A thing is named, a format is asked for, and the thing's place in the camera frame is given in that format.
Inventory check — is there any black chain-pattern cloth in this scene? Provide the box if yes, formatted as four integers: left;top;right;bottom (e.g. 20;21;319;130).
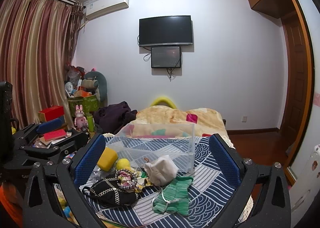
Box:
82;178;138;207

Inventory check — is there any yellow sponge block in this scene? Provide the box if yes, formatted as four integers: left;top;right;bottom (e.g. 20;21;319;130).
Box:
97;147;118;172

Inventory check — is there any yellow fuzzy ball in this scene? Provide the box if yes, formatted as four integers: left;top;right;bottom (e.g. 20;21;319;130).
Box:
116;158;131;170

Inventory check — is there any yellow floral scrunchie cloth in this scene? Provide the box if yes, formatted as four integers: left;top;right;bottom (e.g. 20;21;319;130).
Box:
115;169;153;193

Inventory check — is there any green knitted sock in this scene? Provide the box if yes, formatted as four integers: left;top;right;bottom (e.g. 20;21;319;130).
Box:
151;176;194;216

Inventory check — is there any white cloth pouch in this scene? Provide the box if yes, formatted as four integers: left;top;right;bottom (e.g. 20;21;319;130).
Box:
144;155;179;186

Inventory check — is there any dark blue box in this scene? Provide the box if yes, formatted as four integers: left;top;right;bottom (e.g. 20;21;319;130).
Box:
36;116;65;134

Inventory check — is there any pink red flat box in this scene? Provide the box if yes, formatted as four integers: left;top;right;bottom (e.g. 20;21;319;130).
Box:
43;129;67;142

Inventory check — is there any blue white patterned tablecloth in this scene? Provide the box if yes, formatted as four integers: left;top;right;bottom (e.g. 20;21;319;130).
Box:
82;137;235;227

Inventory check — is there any pink rabbit plush toy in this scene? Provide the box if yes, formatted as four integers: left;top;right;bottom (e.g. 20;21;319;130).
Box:
74;105;88;132

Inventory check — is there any green bottle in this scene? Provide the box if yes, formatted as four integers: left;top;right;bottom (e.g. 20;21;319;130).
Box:
87;113;95;132

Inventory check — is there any green storage box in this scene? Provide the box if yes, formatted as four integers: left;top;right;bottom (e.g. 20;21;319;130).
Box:
68;95;103;118

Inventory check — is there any dark purple blanket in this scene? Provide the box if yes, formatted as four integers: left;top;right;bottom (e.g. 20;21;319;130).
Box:
93;101;138;134

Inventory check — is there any grey green plush toy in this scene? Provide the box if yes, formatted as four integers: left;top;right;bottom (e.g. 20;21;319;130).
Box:
81;71;107;102

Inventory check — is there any red gold striped curtain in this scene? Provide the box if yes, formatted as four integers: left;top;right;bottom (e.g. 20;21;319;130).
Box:
1;0;84;127

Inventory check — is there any clear plastic storage box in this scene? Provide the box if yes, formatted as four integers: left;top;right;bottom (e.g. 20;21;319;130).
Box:
106;124;195;174

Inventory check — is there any wooden door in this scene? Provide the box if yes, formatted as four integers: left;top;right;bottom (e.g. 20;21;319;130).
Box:
280;12;313;167

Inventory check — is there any beige patchwork blanket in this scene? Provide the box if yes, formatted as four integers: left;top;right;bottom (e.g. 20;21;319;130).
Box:
131;105;228;137

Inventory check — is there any yellow green chair back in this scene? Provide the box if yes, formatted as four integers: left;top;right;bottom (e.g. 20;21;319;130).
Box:
150;96;177;109

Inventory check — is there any white air conditioner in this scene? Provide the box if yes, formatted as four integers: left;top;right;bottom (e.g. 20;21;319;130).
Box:
86;0;129;20

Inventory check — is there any small wall monitor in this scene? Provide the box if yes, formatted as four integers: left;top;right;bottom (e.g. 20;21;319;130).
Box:
151;46;182;68

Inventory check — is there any large wall television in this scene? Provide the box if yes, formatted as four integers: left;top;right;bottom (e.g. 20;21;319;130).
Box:
138;16;193;47

